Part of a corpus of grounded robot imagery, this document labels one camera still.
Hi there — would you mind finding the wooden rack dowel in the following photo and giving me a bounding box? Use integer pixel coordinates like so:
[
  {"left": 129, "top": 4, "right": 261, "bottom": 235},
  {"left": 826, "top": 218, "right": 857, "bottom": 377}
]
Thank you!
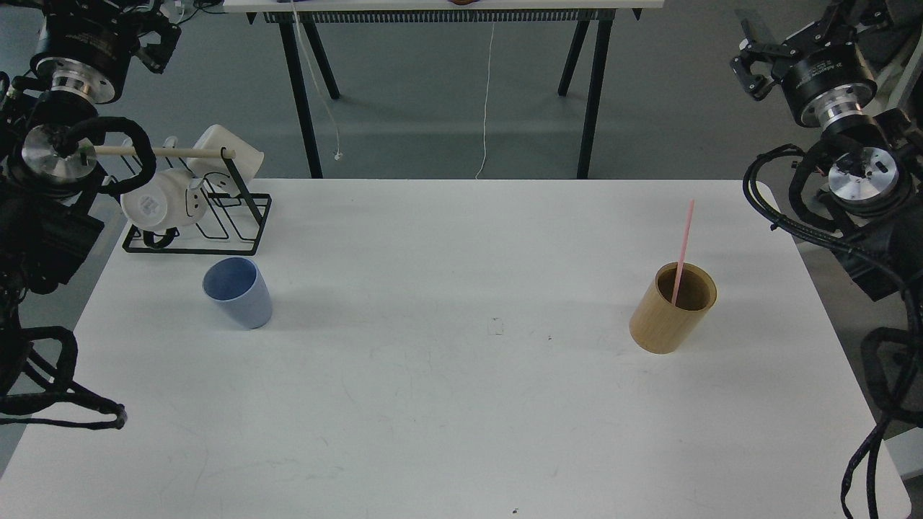
[{"left": 94, "top": 146, "right": 235, "bottom": 160}]

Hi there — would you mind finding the white hanging cable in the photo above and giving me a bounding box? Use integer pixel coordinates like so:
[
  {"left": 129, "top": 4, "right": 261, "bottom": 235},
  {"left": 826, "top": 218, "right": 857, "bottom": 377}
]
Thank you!
[{"left": 474, "top": 22, "right": 497, "bottom": 179}]

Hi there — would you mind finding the pink chopstick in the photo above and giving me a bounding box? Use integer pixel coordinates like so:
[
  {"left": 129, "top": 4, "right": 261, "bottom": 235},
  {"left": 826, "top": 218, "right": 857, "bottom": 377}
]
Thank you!
[{"left": 671, "top": 198, "right": 696, "bottom": 306}]

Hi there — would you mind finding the light blue plastic cup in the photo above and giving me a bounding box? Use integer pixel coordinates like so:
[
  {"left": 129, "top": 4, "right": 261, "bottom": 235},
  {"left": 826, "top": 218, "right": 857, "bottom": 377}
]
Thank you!
[{"left": 202, "top": 257, "right": 273, "bottom": 329}]

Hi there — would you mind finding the bamboo cylinder holder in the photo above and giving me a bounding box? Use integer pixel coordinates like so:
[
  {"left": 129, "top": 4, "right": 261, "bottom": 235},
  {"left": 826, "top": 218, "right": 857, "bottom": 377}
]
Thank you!
[{"left": 629, "top": 262, "right": 718, "bottom": 355}]

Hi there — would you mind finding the white mug with face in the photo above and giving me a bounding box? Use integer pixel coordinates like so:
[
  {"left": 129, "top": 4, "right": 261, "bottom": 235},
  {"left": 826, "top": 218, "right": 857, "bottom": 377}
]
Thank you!
[{"left": 120, "top": 168, "right": 208, "bottom": 232}]

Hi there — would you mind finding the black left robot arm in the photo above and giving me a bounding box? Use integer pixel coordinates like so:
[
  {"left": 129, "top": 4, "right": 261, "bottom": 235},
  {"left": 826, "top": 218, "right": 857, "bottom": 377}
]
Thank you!
[{"left": 1, "top": 1, "right": 181, "bottom": 430}]

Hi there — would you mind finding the black wire cup rack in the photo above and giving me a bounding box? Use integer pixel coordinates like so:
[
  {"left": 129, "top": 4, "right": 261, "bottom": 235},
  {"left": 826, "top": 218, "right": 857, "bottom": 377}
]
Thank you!
[{"left": 121, "top": 147, "right": 273, "bottom": 256}]

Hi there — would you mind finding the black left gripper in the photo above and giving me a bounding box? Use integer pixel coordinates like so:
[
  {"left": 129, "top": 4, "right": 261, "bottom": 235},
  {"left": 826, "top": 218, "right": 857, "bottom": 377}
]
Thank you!
[{"left": 32, "top": 1, "right": 182, "bottom": 93}]

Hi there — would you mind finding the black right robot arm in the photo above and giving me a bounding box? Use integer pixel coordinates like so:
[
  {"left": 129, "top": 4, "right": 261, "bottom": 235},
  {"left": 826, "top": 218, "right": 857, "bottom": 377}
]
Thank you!
[{"left": 729, "top": 1, "right": 922, "bottom": 518}]

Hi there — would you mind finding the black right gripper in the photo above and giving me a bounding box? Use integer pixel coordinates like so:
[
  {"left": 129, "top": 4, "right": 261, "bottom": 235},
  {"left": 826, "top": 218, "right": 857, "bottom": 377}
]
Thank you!
[{"left": 730, "top": 1, "right": 879, "bottom": 128}]

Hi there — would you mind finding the background table with black legs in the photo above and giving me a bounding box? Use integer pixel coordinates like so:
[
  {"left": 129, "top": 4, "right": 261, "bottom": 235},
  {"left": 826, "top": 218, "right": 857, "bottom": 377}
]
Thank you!
[{"left": 220, "top": 1, "right": 666, "bottom": 179}]

